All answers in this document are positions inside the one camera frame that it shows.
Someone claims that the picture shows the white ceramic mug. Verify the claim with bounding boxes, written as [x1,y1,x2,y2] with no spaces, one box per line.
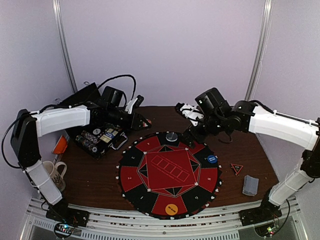
[43,161,67,192]

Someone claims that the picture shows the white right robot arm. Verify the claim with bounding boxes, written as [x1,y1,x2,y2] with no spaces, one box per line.
[175,87,320,221]

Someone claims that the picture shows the left aluminium corner post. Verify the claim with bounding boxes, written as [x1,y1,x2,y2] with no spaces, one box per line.
[52,0,78,93]

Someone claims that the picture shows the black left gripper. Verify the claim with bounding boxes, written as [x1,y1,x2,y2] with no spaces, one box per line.
[106,106,151,131]

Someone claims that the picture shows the aluminium corner post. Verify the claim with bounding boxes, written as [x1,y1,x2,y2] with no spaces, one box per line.
[244,0,274,101]
[52,0,78,93]

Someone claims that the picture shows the orange plastic bowl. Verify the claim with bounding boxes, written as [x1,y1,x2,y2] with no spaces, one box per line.
[52,135,68,155]

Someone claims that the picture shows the aluminium front rail frame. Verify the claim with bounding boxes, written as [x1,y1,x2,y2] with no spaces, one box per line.
[19,196,308,240]

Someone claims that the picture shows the blue texas holdem card box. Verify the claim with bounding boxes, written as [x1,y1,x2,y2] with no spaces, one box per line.
[99,128,121,144]

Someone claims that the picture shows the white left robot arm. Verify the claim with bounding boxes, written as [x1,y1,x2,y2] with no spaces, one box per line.
[10,83,152,222]

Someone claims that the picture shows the black poker chip case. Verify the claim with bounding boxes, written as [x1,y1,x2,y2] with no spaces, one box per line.
[53,81,130,162]

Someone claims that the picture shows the white dealer button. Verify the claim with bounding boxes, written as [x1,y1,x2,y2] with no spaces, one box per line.
[92,128,101,135]

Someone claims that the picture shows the right aluminium corner post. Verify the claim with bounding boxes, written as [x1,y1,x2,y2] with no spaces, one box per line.
[244,0,274,101]

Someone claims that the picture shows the grey playing card deck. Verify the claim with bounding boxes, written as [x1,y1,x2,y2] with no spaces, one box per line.
[242,175,259,197]

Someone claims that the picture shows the blue small blind button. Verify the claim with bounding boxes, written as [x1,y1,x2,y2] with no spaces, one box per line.
[207,155,218,164]

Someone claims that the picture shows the round red black poker mat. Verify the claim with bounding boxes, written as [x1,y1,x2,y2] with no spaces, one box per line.
[115,131,223,220]

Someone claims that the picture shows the red black triangle token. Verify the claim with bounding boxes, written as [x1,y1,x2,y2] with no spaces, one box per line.
[230,163,244,176]

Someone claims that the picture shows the orange big blind button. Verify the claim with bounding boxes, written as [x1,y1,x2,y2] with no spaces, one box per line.
[165,203,179,216]

